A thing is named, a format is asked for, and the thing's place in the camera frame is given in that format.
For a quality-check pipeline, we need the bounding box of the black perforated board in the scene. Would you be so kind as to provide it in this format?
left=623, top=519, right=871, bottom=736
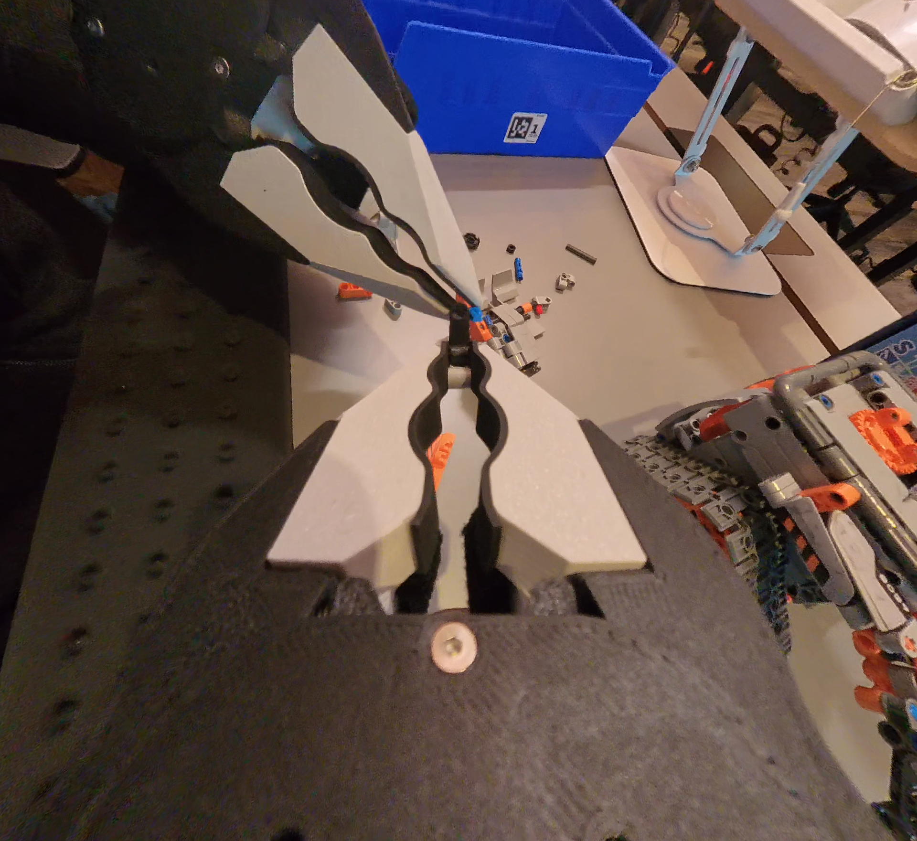
left=0, top=164, right=338, bottom=841

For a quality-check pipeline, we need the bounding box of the grey orange tracked toy robot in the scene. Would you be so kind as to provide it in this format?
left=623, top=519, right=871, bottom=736
left=623, top=352, right=917, bottom=841

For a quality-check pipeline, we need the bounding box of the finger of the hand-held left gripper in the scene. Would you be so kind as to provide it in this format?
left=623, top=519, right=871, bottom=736
left=290, top=23, right=481, bottom=312
left=218, top=142, right=463, bottom=320

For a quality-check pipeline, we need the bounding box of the blue storage bin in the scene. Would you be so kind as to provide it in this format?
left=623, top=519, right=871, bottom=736
left=333, top=0, right=674, bottom=160

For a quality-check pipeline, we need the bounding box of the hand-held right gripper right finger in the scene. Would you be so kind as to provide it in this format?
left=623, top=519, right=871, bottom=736
left=458, top=343, right=648, bottom=606

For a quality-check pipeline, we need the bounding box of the blue robot kit box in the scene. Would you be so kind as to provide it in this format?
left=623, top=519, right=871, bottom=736
left=824, top=321, right=917, bottom=383

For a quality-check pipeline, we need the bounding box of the white book stand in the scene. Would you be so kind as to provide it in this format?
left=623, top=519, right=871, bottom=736
left=605, top=0, right=917, bottom=298

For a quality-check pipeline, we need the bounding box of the orange curved brick piece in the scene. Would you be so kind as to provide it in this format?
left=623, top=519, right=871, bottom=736
left=427, top=433, right=457, bottom=491

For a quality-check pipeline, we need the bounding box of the black brick connector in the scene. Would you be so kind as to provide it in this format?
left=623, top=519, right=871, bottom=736
left=446, top=307, right=475, bottom=391

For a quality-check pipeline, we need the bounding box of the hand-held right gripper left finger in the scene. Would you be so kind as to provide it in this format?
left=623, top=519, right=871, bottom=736
left=267, top=343, right=451, bottom=614

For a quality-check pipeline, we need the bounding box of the small grey orange brick assembly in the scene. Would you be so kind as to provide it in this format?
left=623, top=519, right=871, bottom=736
left=479, top=266, right=554, bottom=378

